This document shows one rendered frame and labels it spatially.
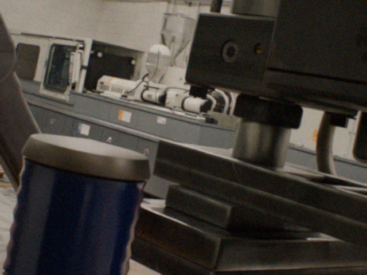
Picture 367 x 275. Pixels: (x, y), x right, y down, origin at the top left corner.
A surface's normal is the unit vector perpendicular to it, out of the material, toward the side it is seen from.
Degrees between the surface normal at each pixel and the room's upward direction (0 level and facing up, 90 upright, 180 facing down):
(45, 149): 72
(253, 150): 90
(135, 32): 90
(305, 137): 90
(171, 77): 90
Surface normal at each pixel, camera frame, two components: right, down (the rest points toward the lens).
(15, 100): 0.77, 0.33
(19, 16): 0.61, 0.17
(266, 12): -0.42, -0.04
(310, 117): -0.77, -0.12
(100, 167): 0.38, -0.19
